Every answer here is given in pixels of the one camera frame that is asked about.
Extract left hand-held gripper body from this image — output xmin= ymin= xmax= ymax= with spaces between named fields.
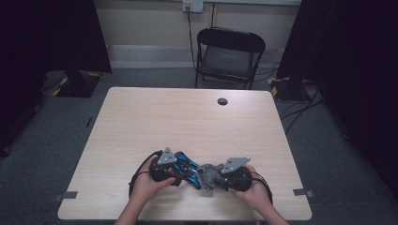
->
xmin=149 ymin=146 xmax=178 ymax=184

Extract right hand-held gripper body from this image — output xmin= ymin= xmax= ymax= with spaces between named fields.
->
xmin=220 ymin=157 xmax=253 ymax=192

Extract grey cloth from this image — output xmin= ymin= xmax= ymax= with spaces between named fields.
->
xmin=196 ymin=162 xmax=226 ymax=192

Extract blue and black toy car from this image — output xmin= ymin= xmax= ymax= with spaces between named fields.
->
xmin=173 ymin=151 xmax=203 ymax=190

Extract person's right hand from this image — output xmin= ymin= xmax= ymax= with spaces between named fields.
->
xmin=229 ymin=165 xmax=271 ymax=214

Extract person's left hand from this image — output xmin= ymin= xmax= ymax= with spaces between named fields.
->
xmin=130 ymin=156 xmax=176 ymax=204

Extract grey tape strip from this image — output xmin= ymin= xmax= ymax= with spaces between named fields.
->
xmin=53 ymin=190 xmax=79 ymax=203
xmin=293 ymin=187 xmax=314 ymax=199

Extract black stand base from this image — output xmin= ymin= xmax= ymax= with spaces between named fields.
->
xmin=55 ymin=69 xmax=101 ymax=98
xmin=268 ymin=76 xmax=313 ymax=102

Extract black folding chair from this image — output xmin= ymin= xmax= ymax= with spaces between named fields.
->
xmin=194 ymin=26 xmax=267 ymax=91

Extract dark curtain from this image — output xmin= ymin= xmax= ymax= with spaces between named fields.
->
xmin=0 ymin=0 xmax=113 ymax=158
xmin=276 ymin=0 xmax=398 ymax=196

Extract black floor cables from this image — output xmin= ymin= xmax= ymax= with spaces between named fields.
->
xmin=279 ymin=83 xmax=326 ymax=136

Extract black wall socket cable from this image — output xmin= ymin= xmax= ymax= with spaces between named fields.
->
xmin=186 ymin=6 xmax=197 ymax=70

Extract white wall socket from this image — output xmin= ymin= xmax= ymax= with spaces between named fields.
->
xmin=182 ymin=0 xmax=205 ymax=13

